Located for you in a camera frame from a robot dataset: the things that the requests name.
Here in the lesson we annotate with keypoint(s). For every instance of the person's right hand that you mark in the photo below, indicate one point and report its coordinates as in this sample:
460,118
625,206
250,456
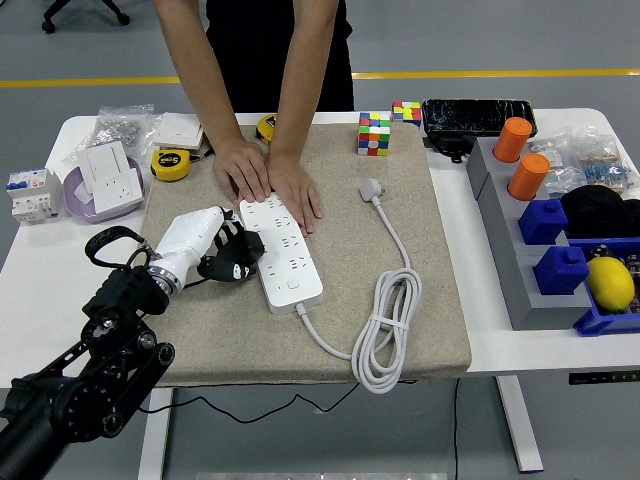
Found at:
242,170

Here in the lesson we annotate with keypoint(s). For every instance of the person's left hand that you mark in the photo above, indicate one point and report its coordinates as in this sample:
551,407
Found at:
295,190

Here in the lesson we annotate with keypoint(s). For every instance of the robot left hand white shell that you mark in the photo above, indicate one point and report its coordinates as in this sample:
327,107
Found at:
190,235

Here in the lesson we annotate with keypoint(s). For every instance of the black plug adapter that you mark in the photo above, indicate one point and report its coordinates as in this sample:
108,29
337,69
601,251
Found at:
250,245

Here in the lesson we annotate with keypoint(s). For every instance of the white power strip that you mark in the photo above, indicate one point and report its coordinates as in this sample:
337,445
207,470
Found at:
287,270

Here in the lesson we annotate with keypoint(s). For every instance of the person's right forearm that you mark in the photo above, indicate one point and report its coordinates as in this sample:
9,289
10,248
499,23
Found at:
200,75

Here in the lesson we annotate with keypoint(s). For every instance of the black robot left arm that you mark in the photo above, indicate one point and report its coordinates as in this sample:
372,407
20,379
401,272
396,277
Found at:
125,295

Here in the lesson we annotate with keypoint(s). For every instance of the person's left forearm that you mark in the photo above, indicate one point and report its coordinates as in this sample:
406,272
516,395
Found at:
305,75

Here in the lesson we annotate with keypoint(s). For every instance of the grey-brown mat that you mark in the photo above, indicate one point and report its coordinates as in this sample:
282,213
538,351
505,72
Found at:
340,240

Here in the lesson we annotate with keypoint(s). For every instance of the yellow tape measure black label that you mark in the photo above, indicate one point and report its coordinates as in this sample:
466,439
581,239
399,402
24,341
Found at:
170,165

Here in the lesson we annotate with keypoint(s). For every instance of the purple bowl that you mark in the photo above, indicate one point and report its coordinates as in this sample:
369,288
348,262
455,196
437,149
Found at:
100,215

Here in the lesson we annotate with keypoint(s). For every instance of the large Rubik's cube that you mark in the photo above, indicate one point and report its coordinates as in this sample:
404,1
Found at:
373,135

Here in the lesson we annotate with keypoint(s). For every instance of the small white packet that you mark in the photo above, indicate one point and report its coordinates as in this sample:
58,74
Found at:
82,192

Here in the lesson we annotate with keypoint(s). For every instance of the person's torso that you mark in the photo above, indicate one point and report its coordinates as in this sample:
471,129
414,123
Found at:
250,50

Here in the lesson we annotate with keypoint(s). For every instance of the clear bag of screws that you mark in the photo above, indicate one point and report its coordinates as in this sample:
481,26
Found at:
117,127

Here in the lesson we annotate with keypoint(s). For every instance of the small Rubik's cube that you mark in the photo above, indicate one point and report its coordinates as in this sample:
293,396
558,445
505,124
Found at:
406,114

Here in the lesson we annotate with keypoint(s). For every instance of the black device with clip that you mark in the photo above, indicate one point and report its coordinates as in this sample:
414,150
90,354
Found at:
450,145

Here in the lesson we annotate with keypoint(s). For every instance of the white circuit breaker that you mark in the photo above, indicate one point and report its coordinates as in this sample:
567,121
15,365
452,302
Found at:
30,197

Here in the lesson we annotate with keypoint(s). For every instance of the black wrapped box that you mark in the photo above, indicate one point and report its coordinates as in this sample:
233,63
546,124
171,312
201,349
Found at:
475,116

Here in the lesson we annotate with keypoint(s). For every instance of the white table leg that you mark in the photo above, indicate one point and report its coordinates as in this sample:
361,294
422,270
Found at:
520,425
155,440

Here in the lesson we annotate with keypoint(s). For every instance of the orange cylinder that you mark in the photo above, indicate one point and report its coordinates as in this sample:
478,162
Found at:
527,177
511,142

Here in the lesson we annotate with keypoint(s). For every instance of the grey block holder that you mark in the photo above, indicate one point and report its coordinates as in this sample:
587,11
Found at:
515,280

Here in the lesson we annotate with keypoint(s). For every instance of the black office chair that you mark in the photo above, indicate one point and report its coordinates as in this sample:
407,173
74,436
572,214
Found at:
48,25

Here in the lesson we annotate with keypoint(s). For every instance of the blue block with knob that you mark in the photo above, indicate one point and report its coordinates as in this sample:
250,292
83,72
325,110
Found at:
560,272
542,222

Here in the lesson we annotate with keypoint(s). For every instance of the clear bag of small parts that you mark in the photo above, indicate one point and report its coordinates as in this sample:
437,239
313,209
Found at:
560,175

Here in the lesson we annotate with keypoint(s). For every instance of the black cloth bundle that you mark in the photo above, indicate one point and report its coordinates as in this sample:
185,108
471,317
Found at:
597,210

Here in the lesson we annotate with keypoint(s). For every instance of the clear bag of resistors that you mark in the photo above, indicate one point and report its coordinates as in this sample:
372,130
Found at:
607,172

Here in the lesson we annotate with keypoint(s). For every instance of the yellow lemon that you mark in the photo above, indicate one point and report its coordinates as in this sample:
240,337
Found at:
609,285

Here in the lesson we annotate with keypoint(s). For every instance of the blue plastic bin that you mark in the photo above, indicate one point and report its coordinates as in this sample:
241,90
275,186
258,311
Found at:
600,322

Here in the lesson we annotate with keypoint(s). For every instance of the black table control panel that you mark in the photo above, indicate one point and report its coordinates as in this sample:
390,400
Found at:
600,378

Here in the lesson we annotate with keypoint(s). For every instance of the white flat switch panel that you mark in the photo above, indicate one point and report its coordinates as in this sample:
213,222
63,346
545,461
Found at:
175,131

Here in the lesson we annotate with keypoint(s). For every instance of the white wall socket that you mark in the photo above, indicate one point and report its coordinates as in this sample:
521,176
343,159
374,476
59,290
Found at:
117,190

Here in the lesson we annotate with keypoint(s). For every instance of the white switch plate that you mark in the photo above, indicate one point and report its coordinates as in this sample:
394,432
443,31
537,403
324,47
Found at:
102,160

